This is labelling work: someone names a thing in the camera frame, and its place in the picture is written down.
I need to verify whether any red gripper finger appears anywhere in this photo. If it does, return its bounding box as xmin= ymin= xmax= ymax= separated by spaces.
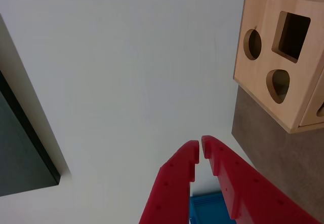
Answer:
xmin=138 ymin=140 xmax=200 ymax=224
xmin=201 ymin=135 xmax=322 ymax=224

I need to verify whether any blue plastic object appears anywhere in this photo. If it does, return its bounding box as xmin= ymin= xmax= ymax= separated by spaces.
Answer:
xmin=189 ymin=192 xmax=231 ymax=224

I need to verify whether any wooden shape sorter box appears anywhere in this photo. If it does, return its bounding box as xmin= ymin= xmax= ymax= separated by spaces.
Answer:
xmin=232 ymin=0 xmax=324 ymax=134

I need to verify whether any dark wall panel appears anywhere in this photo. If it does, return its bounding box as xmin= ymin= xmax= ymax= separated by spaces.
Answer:
xmin=0 ymin=69 xmax=61 ymax=197

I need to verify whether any beige panel frame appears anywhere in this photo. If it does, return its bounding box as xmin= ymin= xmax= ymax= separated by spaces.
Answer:
xmin=0 ymin=13 xmax=72 ymax=184

